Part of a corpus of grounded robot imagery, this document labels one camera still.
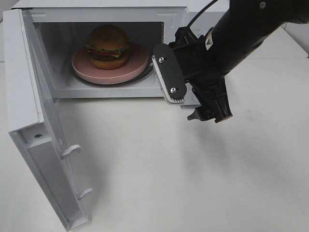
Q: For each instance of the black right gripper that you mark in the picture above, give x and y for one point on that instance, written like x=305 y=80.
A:
x=204 y=76

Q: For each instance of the toy burger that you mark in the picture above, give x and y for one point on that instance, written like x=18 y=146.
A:
x=108 y=47

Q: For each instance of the pink round plate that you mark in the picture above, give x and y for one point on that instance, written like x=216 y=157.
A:
x=135 y=51

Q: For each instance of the white microwave door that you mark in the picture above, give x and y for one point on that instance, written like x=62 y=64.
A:
x=33 y=121

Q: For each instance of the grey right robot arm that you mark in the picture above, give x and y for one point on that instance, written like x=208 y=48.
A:
x=245 y=25

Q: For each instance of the glass microwave turntable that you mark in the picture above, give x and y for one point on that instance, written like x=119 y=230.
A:
x=149 y=70

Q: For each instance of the white microwave oven body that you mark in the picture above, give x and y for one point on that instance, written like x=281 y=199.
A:
x=65 y=24

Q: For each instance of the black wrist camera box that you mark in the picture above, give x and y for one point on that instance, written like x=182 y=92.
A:
x=169 y=74

